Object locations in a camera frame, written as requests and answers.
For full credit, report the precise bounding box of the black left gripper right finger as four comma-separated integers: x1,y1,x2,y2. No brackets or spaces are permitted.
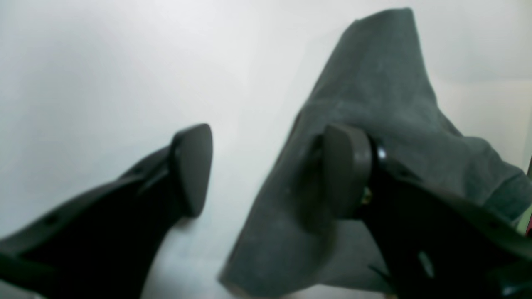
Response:
323,124,532,299

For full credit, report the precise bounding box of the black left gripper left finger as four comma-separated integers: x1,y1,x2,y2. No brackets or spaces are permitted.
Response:
0,123,213,299

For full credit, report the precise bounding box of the dark grey t-shirt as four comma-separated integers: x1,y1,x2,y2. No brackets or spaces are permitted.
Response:
220,8,531,299

